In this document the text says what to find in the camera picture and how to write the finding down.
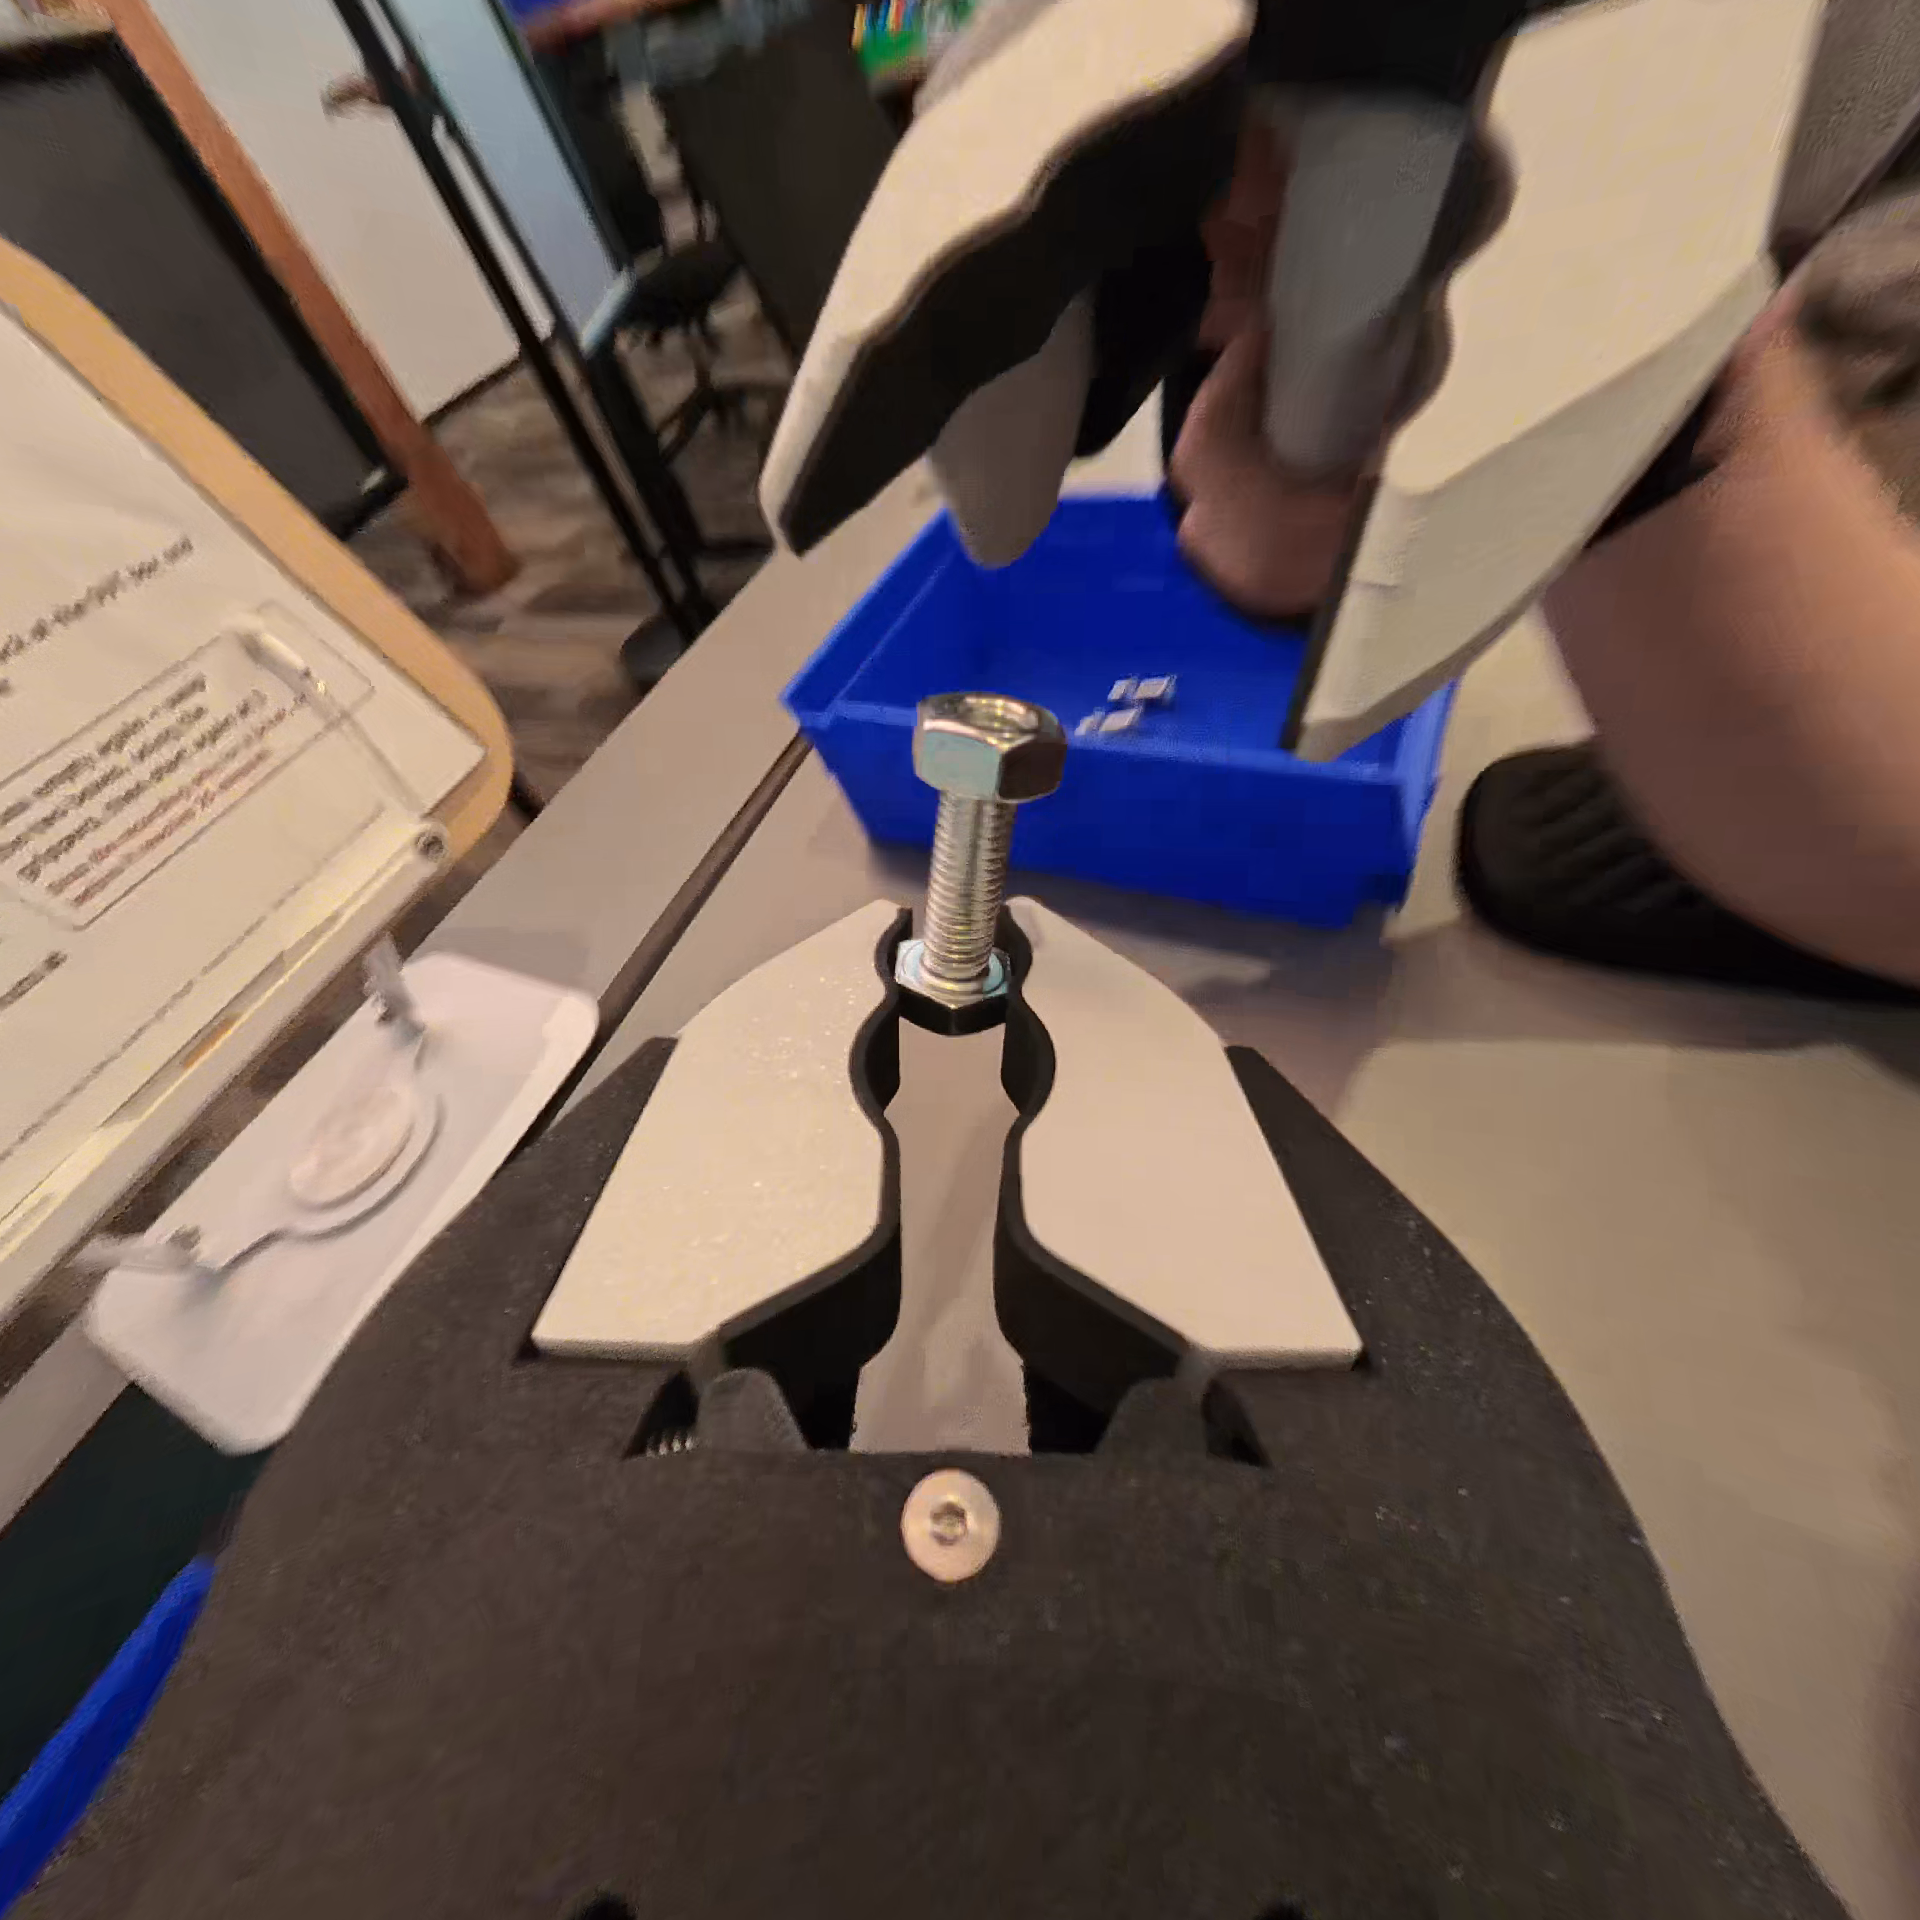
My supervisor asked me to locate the blue plastic bin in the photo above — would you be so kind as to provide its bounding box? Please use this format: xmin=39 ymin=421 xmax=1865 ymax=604
xmin=0 ymin=1556 xmax=214 ymax=1870
xmin=783 ymin=492 xmax=1460 ymax=927

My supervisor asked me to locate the black office chair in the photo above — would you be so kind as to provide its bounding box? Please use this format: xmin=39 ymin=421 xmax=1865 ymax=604
xmin=656 ymin=0 xmax=909 ymax=396
xmin=575 ymin=239 xmax=751 ymax=466

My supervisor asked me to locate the paper instruction sheet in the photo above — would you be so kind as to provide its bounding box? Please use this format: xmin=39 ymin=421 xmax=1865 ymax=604
xmin=0 ymin=307 xmax=489 ymax=1232

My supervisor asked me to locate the black elbow rest pad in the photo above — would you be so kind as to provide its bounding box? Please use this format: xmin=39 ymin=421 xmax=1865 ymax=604
xmin=1456 ymin=747 xmax=1920 ymax=1010

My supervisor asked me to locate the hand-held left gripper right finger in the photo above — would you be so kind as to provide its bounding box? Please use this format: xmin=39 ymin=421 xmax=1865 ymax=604
xmin=997 ymin=895 xmax=1366 ymax=1374

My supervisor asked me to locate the black floor sign stand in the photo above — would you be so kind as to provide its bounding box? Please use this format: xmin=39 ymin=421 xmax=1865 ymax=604
xmin=327 ymin=0 xmax=721 ymax=692

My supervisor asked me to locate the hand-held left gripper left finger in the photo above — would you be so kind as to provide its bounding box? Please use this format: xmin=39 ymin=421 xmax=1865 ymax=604
xmin=533 ymin=900 xmax=913 ymax=1370

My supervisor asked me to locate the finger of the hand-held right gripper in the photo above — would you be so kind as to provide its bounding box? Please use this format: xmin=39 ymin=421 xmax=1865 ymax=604
xmin=1264 ymin=0 xmax=1829 ymax=764
xmin=756 ymin=0 xmax=1256 ymax=571

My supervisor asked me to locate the steel hex bolt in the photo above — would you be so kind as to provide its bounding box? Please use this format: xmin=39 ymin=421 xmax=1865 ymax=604
xmin=894 ymin=786 xmax=1021 ymax=1037

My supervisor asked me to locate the person's right forearm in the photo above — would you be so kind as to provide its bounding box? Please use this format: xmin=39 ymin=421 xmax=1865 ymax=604
xmin=1535 ymin=270 xmax=1920 ymax=968

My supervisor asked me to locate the wooden beam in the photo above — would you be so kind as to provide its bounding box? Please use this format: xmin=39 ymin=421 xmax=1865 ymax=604
xmin=89 ymin=0 xmax=518 ymax=596

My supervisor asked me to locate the person's right hand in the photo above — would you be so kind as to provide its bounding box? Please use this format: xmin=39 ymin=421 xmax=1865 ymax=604
xmin=1163 ymin=132 xmax=1374 ymax=619

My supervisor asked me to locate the white board stand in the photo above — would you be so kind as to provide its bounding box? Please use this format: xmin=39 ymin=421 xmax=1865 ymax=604
xmin=81 ymin=930 xmax=600 ymax=1454

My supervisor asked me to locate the instruction sheet on stand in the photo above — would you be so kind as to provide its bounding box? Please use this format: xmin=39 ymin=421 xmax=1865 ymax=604
xmin=0 ymin=230 xmax=518 ymax=1328

